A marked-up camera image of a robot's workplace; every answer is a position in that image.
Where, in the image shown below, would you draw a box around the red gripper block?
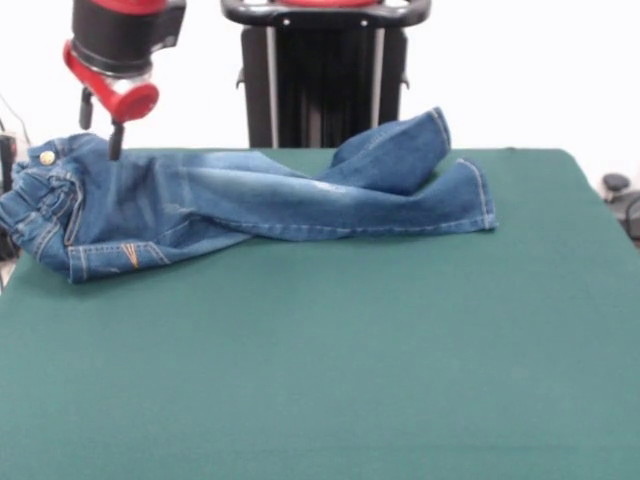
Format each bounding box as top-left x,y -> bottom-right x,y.
62,39 -> 161,162

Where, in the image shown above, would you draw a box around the blue denim jeans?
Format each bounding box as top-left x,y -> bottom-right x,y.
0,105 -> 501,286

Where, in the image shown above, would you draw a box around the black electronics box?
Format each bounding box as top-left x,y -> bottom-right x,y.
0,133 -> 19,192

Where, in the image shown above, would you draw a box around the dark green table cloth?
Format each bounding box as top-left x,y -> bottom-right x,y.
0,146 -> 640,480

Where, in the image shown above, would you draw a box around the black office chair base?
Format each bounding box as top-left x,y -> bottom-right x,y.
601,172 -> 640,236

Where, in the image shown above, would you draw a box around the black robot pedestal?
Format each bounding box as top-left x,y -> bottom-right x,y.
219,0 -> 432,149

